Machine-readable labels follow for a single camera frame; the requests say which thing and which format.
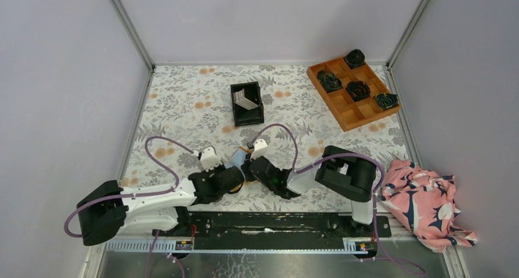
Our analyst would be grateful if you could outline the yellow leather card holder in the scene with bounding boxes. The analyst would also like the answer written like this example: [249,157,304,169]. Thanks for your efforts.
[224,146,250,172]

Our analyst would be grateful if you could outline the black plastic card box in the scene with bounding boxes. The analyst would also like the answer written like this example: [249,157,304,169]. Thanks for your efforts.
[230,81,264,127]

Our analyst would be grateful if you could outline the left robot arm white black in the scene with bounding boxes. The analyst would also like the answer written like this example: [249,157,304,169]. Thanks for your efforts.
[71,166,245,246]

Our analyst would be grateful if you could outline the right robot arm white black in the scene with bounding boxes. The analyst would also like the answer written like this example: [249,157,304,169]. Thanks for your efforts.
[240,145,379,236]

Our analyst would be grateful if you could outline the stack of credit cards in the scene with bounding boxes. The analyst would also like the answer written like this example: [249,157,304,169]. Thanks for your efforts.
[233,89,258,110]

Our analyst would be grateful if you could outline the floral patterned table mat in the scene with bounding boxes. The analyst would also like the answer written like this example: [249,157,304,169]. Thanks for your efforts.
[120,65,409,187]

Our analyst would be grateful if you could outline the rolled green tie left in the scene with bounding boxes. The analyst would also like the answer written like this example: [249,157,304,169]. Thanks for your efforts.
[316,70,343,93]

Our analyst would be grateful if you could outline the rolled green tie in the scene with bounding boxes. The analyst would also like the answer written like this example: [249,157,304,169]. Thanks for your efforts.
[374,92,398,111]
[316,70,343,93]

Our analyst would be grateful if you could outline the orange wooden compartment tray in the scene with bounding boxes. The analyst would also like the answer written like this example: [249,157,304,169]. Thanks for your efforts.
[307,56,401,132]

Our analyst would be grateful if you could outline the rolled dark tie centre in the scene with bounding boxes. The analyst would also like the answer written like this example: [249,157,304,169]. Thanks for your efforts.
[346,81,371,102]

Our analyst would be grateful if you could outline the rolled dark tie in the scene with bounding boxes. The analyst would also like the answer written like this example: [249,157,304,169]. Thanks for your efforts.
[344,49,365,69]
[346,81,371,102]

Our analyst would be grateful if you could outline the rolled green tie right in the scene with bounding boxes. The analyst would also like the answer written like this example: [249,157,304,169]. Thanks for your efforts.
[374,92,398,111]

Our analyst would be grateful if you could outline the rolled dark tie top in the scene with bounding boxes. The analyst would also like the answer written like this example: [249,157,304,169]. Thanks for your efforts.
[344,49,365,69]

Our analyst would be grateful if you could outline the pink patterned cloth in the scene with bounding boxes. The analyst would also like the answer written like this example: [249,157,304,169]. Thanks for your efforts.
[381,160,477,253]

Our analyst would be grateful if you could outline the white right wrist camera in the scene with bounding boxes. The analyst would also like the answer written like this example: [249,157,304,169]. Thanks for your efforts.
[247,138,268,160]

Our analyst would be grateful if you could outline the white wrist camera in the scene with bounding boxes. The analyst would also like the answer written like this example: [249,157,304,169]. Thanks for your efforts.
[247,138,268,160]
[192,146,223,171]

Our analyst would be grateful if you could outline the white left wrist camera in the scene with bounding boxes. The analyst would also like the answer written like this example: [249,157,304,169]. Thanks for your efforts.
[192,146,223,171]

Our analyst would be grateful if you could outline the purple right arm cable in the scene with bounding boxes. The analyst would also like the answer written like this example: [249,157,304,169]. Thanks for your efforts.
[248,123,427,277]

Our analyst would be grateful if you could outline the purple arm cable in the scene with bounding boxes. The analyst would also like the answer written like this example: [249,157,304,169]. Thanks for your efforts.
[248,123,427,277]
[63,136,200,239]

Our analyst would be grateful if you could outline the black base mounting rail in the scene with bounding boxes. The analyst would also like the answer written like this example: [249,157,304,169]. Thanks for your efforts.
[159,211,392,251]

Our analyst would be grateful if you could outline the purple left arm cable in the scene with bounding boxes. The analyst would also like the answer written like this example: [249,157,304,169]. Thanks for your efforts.
[63,136,200,239]

